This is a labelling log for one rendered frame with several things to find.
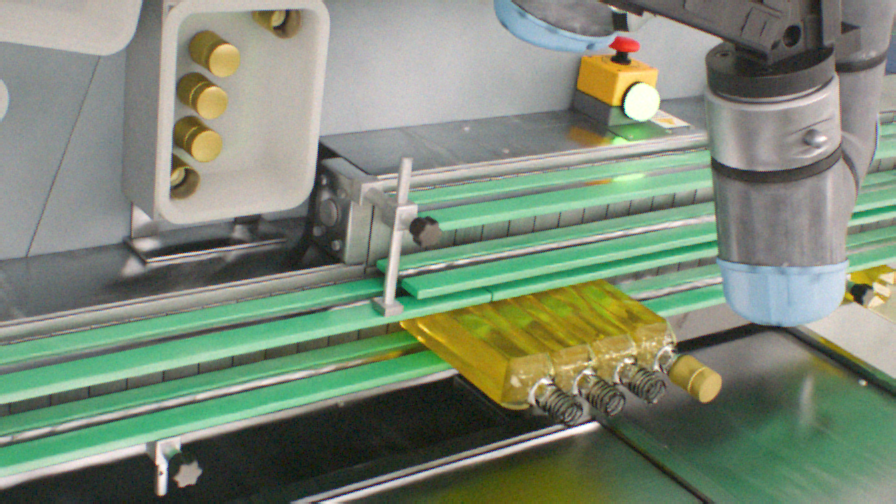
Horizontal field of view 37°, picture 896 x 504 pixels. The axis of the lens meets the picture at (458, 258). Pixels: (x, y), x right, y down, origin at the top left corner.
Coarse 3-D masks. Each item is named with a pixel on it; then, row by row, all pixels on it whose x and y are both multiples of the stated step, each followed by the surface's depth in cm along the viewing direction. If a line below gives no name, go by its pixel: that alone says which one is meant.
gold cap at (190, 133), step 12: (180, 120) 133; (192, 120) 133; (180, 132) 132; (192, 132) 131; (204, 132) 131; (216, 132) 132; (180, 144) 133; (192, 144) 130; (204, 144) 131; (216, 144) 132; (192, 156) 131; (204, 156) 132; (216, 156) 133
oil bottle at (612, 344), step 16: (560, 288) 150; (544, 304) 146; (560, 304) 146; (576, 304) 147; (560, 320) 143; (576, 320) 143; (592, 320) 144; (608, 320) 144; (592, 336) 140; (608, 336) 141; (624, 336) 141; (608, 352) 139; (624, 352) 140; (608, 368) 139
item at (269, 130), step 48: (192, 0) 121; (240, 0) 124; (288, 0) 127; (240, 48) 134; (288, 48) 135; (240, 96) 136; (288, 96) 136; (240, 144) 139; (288, 144) 138; (240, 192) 136; (288, 192) 138
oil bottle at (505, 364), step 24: (456, 312) 140; (480, 312) 141; (432, 336) 143; (456, 336) 139; (480, 336) 136; (504, 336) 137; (456, 360) 140; (480, 360) 136; (504, 360) 133; (528, 360) 133; (552, 360) 135; (480, 384) 137; (504, 384) 134; (528, 384) 132; (528, 408) 134
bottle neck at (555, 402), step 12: (540, 384) 132; (552, 384) 132; (540, 396) 132; (552, 396) 131; (564, 396) 130; (540, 408) 132; (552, 408) 130; (564, 408) 129; (576, 408) 131; (564, 420) 131; (576, 420) 131
